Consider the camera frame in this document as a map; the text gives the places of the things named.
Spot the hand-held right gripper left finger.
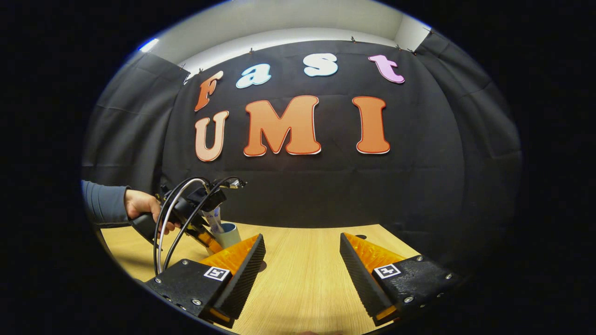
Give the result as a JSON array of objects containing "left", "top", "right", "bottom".
[{"left": 144, "top": 234, "right": 266, "bottom": 326}]

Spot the black cable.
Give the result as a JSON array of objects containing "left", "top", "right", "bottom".
[
  {"left": 163, "top": 176, "right": 240, "bottom": 273},
  {"left": 153, "top": 177, "right": 210, "bottom": 276}
]

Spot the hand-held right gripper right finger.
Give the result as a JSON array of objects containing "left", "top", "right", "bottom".
[{"left": 339, "top": 233, "right": 461, "bottom": 326}]

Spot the grey cable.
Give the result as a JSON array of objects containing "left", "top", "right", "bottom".
[{"left": 157, "top": 179, "right": 205, "bottom": 275}]

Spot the white toothpaste tube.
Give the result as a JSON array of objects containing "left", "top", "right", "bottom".
[{"left": 203, "top": 207, "right": 224, "bottom": 234}]

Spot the blue cup with wooden handle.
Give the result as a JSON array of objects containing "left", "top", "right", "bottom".
[{"left": 212, "top": 222, "right": 242, "bottom": 250}]

